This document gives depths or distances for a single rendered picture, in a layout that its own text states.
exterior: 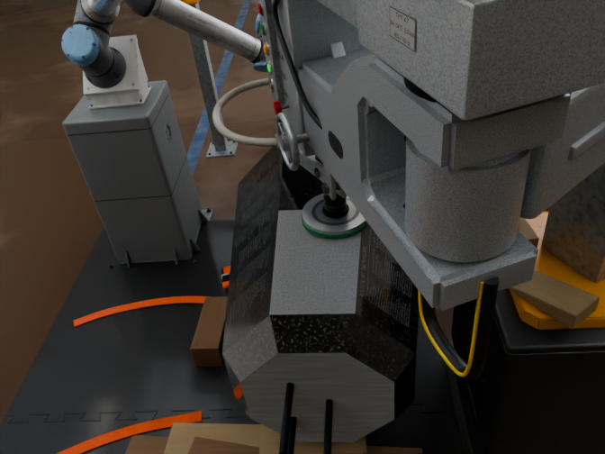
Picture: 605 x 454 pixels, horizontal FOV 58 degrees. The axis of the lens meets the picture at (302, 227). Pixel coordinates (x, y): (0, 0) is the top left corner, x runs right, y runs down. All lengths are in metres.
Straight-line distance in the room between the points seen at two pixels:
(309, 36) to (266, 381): 0.89
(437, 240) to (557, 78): 0.33
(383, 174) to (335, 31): 0.41
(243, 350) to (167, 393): 0.93
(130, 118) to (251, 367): 1.42
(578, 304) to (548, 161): 0.63
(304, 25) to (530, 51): 0.75
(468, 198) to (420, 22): 0.28
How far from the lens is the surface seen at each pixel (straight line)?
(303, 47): 1.35
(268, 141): 2.02
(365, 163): 1.09
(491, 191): 0.86
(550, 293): 1.56
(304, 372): 1.49
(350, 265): 1.57
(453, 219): 0.88
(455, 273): 0.94
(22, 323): 3.05
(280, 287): 1.52
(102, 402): 2.51
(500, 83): 0.67
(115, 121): 2.60
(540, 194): 1.00
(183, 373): 2.46
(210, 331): 2.41
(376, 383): 1.52
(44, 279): 3.25
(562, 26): 0.69
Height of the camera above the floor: 1.88
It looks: 38 degrees down
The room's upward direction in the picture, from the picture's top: 7 degrees counter-clockwise
